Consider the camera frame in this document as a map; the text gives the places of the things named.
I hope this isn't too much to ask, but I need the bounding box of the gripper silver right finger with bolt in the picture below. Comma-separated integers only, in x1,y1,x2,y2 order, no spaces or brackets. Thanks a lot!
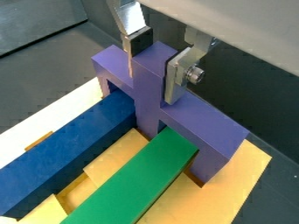
164,26,219,104

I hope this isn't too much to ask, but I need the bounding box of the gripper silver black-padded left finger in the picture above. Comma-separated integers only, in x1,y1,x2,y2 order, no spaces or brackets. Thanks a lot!
107,0,153,76

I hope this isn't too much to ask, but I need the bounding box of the purple cross-shaped block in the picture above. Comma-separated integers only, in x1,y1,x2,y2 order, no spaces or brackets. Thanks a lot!
91,42,248,182

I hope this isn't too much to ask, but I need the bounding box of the yellow slotted board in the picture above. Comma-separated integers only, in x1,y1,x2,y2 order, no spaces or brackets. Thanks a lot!
0,76,273,224

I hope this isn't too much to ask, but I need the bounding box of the green long bar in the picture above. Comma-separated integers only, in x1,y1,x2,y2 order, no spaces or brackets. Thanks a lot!
60,128,199,224

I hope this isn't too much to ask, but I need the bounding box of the blue long bar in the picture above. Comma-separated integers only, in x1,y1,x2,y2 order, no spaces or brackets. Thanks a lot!
0,90,136,219

